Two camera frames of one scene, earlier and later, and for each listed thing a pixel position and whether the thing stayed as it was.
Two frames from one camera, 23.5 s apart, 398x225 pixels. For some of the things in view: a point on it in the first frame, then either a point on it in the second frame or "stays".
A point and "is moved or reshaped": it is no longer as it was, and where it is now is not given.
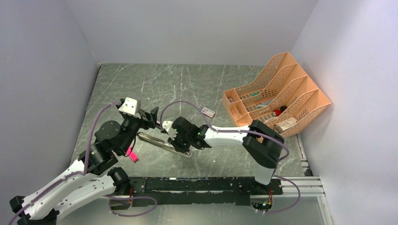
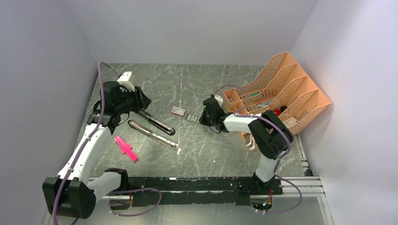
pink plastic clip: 133,155 stays
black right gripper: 174,139 to 202,120
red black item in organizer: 277,112 stays
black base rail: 202,191 stays
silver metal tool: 163,144 is moved or reshaped
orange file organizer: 282,98 stays
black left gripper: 154,113 to 141,101
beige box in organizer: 284,124 stays
